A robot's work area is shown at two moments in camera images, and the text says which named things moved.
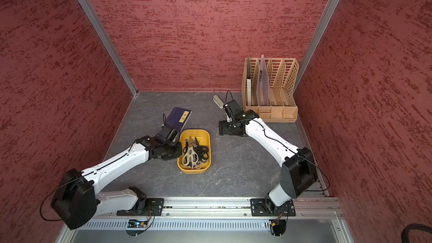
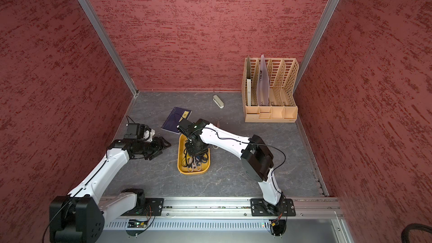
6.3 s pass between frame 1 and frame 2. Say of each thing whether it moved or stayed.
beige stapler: stayed
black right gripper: moved
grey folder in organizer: stayed
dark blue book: stayed
